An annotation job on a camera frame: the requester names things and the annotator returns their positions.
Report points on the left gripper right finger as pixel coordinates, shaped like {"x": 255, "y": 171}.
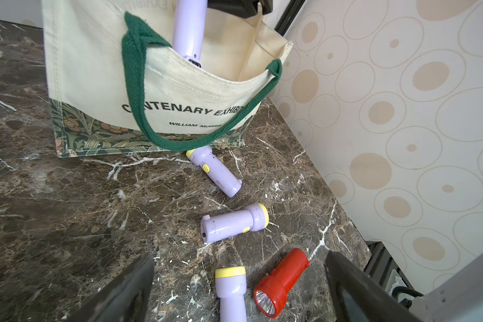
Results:
{"x": 356, "y": 297}

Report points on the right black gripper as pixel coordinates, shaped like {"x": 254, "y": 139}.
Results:
{"x": 242, "y": 8}

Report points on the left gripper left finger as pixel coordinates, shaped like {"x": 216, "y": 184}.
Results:
{"x": 125, "y": 298}

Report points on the red flashlight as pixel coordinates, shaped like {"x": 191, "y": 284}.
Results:
{"x": 271, "y": 292}

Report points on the purple flashlight yellow head sideways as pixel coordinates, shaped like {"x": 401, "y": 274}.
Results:
{"x": 220, "y": 227}

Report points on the cream green tote bag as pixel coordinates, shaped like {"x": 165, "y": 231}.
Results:
{"x": 118, "y": 85}

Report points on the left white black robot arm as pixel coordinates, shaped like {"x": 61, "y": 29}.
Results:
{"x": 460, "y": 298}

